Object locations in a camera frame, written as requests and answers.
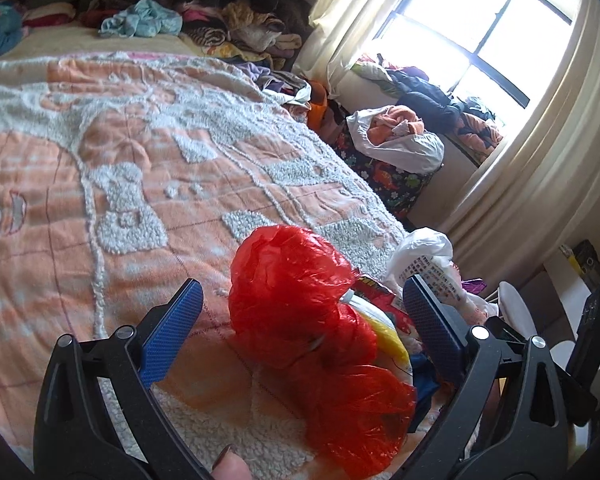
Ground yellow white chip bag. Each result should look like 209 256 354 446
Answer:
341 289 413 386

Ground red plastic bag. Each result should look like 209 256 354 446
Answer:
228 224 416 479

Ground left hand painted nails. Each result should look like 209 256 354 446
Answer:
211 445 253 480

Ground white printed plastic bag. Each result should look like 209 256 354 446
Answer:
385 228 498 325

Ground dinosaur print laundry basket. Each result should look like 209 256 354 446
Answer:
332 126 434 224

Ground orange white chenille blanket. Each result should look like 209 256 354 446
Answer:
0 53 405 479

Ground cream curtain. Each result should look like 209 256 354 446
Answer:
294 0 600 284

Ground orange patterned cloth on sill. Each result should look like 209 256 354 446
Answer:
454 113 503 164

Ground white bag with clothes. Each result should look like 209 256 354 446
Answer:
347 105 444 174

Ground dark jacket on sill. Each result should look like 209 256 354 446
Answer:
388 70 495 133

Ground orange bag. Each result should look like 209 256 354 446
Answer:
306 80 328 132

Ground light blue crumpled cloth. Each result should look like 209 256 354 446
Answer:
98 0 183 38

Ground pile of clothes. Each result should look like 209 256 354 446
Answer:
80 0 313 70

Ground window with black frame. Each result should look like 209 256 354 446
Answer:
366 0 581 130

